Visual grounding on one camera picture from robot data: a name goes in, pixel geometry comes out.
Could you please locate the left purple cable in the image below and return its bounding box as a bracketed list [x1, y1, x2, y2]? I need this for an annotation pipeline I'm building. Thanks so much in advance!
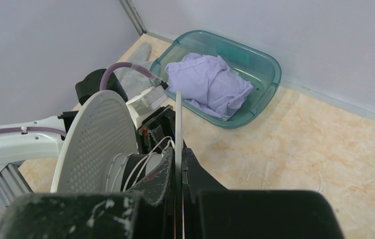
[0, 62, 165, 138]

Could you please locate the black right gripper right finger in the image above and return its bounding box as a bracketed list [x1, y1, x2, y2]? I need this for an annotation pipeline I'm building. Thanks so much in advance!
[182, 148, 344, 239]

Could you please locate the teal plastic basin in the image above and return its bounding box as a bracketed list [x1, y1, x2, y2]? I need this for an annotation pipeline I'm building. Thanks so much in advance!
[150, 30, 281, 129]

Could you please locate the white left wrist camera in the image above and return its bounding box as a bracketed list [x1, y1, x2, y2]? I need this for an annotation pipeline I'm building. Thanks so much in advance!
[126, 86, 168, 128]

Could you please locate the thin white fiber cable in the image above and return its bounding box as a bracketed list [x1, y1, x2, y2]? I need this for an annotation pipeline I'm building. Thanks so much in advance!
[104, 135, 324, 194]

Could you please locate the lavender cloth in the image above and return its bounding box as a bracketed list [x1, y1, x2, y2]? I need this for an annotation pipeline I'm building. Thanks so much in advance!
[165, 53, 253, 121]

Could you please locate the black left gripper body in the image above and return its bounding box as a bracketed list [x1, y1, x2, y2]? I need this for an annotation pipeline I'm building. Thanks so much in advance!
[136, 105, 176, 154]

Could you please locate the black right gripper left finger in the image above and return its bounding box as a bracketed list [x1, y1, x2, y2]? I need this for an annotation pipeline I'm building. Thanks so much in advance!
[0, 149, 175, 239]

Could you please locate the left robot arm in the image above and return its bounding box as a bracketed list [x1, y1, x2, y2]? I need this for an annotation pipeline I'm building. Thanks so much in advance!
[0, 68, 183, 239]

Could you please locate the clear plastic bag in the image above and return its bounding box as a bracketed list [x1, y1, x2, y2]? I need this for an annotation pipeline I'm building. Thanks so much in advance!
[114, 42, 153, 100]

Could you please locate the white perforated cable spool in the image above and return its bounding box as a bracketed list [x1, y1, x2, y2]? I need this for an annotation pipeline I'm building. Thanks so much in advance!
[51, 90, 184, 239]

